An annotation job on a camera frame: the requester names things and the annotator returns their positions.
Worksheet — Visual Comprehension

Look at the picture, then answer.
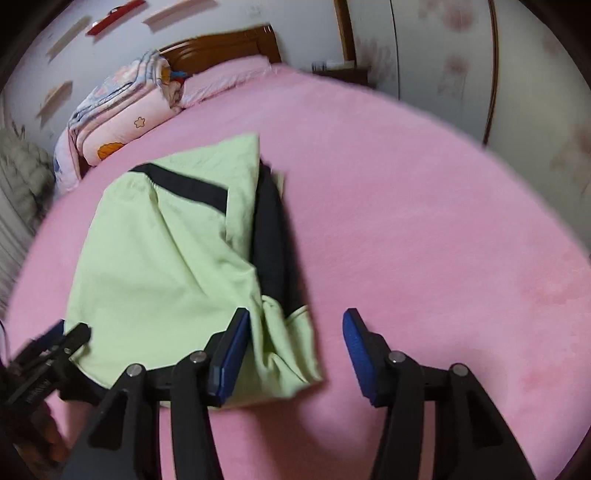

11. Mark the person's left hand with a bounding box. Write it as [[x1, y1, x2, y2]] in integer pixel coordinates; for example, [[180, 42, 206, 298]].
[[14, 401, 71, 466]]

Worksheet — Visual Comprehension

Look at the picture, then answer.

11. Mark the beige wall shelf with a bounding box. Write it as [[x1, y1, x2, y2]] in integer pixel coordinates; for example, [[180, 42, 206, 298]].
[[142, 0, 219, 27], [47, 16, 92, 62], [37, 80, 75, 127]]

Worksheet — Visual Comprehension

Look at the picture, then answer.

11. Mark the wooden headboard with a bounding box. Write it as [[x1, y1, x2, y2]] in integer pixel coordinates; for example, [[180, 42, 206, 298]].
[[159, 25, 282, 77]]

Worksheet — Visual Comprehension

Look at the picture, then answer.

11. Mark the light green hooded jacket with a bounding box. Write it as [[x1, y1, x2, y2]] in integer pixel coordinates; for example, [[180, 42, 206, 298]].
[[65, 133, 324, 409]]

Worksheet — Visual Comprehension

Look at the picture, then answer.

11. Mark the folded floral quilt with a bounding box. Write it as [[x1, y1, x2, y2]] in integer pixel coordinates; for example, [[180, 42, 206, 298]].
[[53, 50, 185, 190]]

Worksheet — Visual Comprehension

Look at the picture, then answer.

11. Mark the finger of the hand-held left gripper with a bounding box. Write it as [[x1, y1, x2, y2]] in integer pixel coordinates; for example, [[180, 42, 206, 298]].
[[11, 320, 66, 367], [58, 322, 92, 361]]

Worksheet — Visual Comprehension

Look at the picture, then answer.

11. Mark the white curtain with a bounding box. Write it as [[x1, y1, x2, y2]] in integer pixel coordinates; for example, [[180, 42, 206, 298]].
[[0, 203, 42, 296]]

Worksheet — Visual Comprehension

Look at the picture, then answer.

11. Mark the floral wardrobe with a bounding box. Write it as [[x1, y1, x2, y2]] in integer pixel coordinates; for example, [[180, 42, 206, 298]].
[[335, 0, 591, 185]]

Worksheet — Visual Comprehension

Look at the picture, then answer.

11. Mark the red wall shelf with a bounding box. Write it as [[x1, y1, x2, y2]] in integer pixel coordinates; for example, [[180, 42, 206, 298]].
[[85, 0, 145, 38]]

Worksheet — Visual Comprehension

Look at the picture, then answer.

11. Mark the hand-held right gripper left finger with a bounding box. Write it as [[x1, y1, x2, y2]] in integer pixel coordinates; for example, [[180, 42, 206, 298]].
[[60, 308, 251, 480]]

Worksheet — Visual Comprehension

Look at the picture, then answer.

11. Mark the dark wooden nightstand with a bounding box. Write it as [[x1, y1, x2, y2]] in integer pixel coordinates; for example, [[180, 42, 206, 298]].
[[311, 65, 370, 88]]

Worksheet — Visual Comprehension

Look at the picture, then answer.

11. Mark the pink bed sheet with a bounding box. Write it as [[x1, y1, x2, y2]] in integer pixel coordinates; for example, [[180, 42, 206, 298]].
[[0, 55, 591, 480]]

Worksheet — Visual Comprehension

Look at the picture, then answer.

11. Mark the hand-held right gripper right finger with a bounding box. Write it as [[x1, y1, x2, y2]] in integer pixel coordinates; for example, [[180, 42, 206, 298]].
[[343, 308, 536, 480]]

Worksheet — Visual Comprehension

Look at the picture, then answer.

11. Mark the pink pillow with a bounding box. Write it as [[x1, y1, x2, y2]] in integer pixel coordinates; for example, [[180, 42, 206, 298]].
[[180, 55, 273, 109]]

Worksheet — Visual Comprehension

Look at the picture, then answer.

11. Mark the beige down jacket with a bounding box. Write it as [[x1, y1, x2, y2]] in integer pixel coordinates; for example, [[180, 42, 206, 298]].
[[0, 129, 56, 217]]

